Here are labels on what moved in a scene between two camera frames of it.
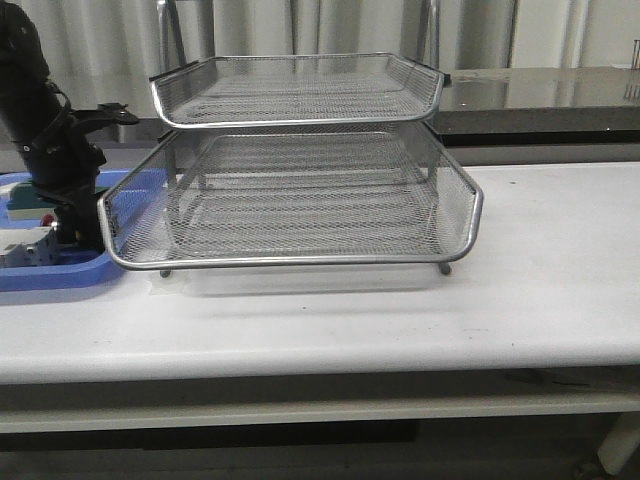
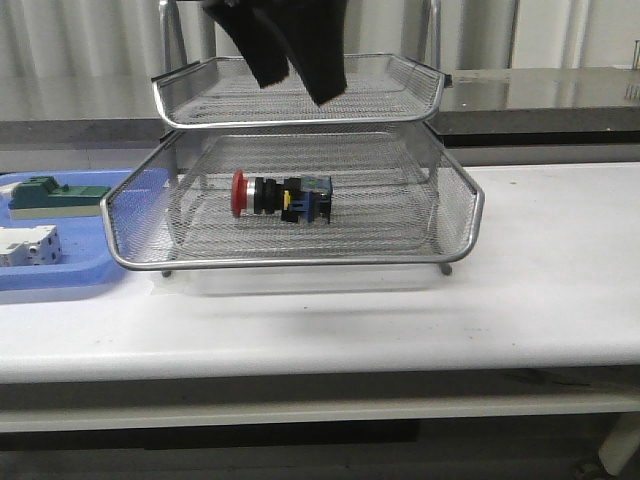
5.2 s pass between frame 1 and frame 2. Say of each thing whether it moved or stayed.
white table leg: stayed
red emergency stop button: moved
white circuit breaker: stayed
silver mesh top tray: stayed
